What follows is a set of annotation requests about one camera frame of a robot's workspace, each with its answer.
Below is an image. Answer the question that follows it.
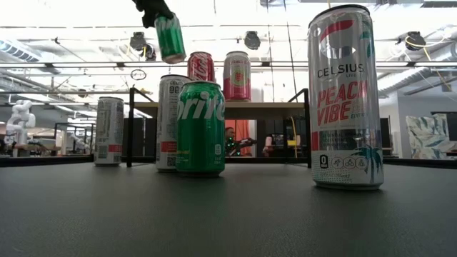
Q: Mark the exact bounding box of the white robot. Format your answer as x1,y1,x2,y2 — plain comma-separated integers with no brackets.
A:
5,99,36,146

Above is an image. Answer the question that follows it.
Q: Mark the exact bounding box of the black round ceiling fixture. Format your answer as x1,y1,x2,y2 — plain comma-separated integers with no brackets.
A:
129,31,147,51
405,31,428,51
243,30,261,51

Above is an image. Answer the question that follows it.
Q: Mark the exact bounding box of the wooden shelf black frame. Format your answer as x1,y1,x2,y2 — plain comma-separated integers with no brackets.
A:
126,86,312,168

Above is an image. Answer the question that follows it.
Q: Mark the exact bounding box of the person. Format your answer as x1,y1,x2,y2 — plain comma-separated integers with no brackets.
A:
224,126,238,143

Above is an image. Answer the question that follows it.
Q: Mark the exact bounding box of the green Sprite can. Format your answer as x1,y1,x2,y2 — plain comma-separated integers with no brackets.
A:
154,12,187,65
176,81,226,177

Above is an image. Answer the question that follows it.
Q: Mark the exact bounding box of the leaf-patterned panel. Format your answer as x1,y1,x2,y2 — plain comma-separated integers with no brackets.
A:
406,114,457,160

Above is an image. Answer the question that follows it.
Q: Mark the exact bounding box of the red Coca-Cola can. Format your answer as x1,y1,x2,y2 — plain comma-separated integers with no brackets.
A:
186,51,216,84

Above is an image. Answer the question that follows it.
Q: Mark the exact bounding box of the yellow cable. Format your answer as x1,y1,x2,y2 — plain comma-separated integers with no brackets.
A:
289,116,299,158

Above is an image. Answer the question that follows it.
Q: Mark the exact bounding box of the tall silver Celsius can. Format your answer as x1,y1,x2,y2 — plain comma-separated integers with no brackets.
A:
156,74,192,173
307,4,385,190
94,96,125,167

